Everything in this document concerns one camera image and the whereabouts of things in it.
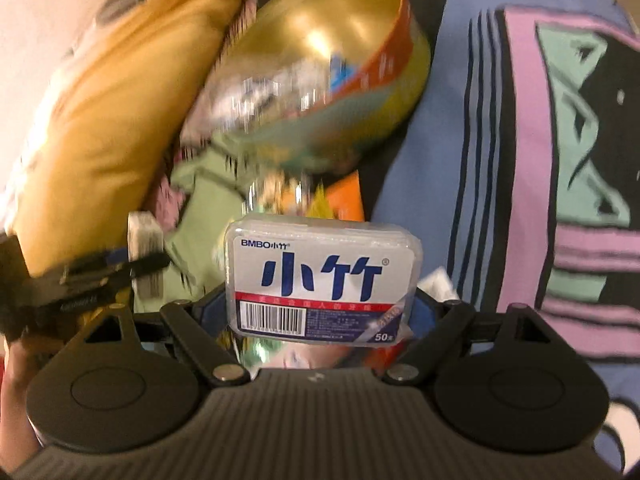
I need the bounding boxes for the white tissue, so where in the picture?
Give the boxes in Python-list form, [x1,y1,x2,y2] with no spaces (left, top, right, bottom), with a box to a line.
[417,267,458,303]

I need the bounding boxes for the light green cloth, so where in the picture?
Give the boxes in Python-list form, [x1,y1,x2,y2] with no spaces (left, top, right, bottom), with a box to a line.
[162,147,251,311]

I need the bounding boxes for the orange packet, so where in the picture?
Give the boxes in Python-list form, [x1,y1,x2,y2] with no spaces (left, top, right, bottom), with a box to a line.
[320,170,366,223]

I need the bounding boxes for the shiny silver foil packet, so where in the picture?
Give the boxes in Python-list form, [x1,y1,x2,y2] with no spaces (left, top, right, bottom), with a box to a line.
[245,172,327,221]

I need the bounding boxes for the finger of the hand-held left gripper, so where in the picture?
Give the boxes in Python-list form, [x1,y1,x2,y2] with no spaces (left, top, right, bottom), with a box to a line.
[31,280,136,312]
[59,250,172,286]

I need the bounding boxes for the round gold tin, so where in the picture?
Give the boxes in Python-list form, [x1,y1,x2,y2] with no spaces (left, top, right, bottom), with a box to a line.
[200,0,432,177]

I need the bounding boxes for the clear plastic toothpick box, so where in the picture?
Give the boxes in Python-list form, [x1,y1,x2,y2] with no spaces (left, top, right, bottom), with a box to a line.
[223,214,422,349]

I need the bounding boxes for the printed blanket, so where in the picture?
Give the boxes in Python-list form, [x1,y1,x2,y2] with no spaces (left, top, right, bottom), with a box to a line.
[165,0,640,480]

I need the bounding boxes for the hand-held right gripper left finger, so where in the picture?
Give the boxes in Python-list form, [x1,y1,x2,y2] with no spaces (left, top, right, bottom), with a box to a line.
[75,284,252,388]

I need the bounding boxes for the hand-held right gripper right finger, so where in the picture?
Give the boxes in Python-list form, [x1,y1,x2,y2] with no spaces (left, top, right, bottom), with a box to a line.
[382,282,547,387]

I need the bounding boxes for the person's left hand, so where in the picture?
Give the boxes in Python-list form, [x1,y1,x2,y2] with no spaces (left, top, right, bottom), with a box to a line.
[0,342,45,462]

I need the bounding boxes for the yellow folded blanket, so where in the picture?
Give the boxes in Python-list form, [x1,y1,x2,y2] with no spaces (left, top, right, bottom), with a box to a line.
[0,0,248,280]

